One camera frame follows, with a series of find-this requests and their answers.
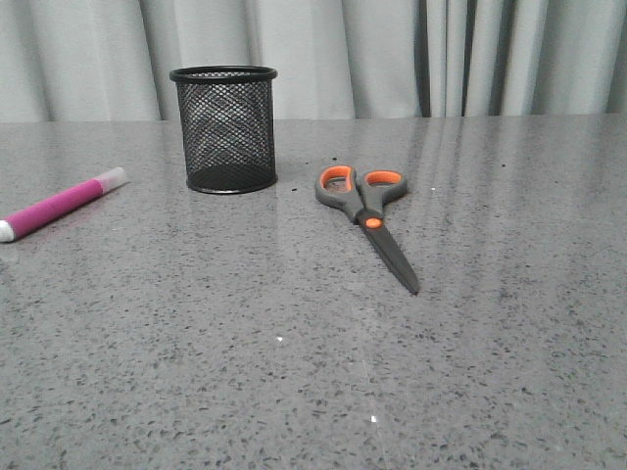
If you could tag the grey orange scissors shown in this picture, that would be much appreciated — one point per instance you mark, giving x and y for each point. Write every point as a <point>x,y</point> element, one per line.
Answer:
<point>362,198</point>

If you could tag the pink pen with clear cap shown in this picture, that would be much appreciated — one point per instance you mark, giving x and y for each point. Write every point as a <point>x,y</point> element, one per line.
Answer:
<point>21,223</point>

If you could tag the black mesh pen bin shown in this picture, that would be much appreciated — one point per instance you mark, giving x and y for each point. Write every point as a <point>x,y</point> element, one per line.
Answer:
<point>226,117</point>

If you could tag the grey curtain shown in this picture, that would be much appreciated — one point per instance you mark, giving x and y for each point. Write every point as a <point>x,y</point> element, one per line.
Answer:
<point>110,60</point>

